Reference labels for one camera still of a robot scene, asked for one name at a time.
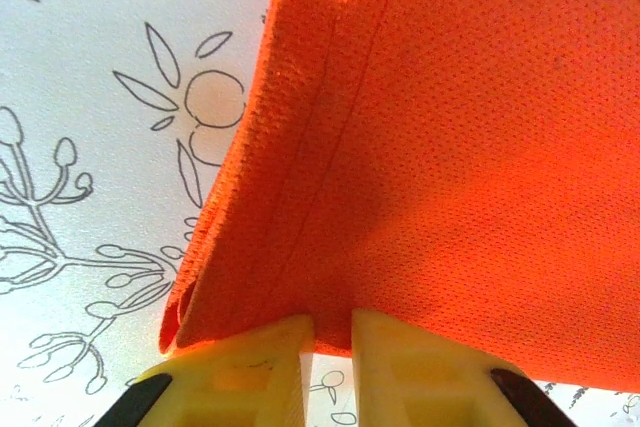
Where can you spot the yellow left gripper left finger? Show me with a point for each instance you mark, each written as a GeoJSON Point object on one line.
{"type": "Point", "coordinates": [240, 377]}

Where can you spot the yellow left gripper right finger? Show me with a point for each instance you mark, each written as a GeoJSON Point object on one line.
{"type": "Point", "coordinates": [425, 382]}

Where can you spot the orange t-shirt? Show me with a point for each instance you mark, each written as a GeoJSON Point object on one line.
{"type": "Point", "coordinates": [450, 147]}

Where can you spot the floral tablecloth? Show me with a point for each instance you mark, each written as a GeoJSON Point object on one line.
{"type": "Point", "coordinates": [100, 147]}

